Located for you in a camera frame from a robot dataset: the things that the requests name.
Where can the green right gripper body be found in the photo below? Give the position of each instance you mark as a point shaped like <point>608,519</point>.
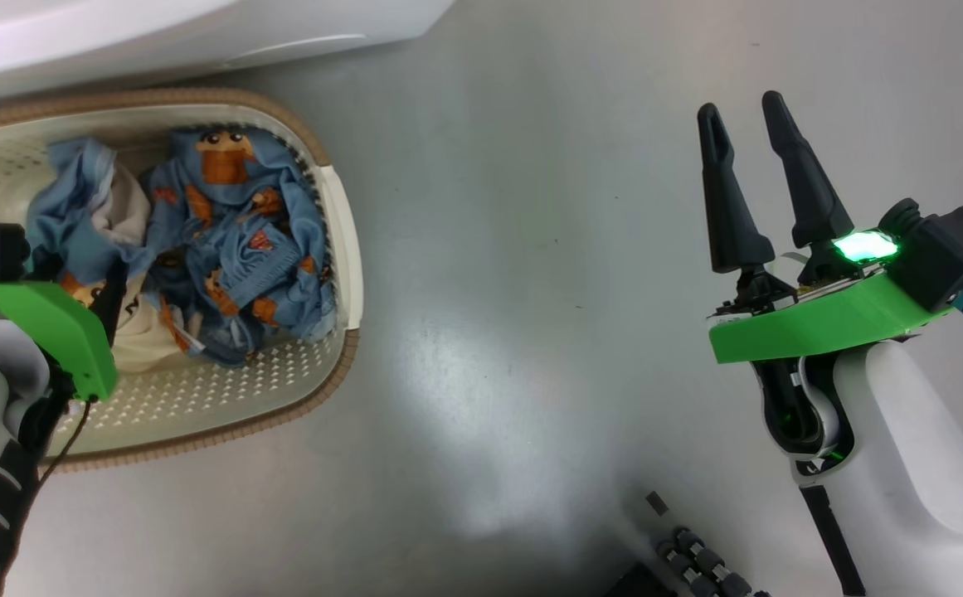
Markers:
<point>821,323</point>

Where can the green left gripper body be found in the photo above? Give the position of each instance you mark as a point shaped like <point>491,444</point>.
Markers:
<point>50,319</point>

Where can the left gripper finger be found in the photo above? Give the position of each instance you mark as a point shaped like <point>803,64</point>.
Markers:
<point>109,303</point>

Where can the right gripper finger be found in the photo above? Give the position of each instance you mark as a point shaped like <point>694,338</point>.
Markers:
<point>730,207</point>
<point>809,182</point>

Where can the cream white garment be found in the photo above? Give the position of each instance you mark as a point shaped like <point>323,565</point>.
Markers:
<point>139,332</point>

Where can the blue cartoon print garment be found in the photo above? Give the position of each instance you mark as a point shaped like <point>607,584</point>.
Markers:
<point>232,232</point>

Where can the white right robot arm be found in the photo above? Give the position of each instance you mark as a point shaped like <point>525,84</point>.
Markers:
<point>904,473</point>

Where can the cream perforated laundry basket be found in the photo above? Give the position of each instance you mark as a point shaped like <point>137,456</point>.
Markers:
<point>199,398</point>

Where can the white front-load washing machine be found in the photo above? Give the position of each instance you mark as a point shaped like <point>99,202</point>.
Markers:
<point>199,33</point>

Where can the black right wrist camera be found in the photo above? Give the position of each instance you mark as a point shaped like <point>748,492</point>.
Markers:
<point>941,249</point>

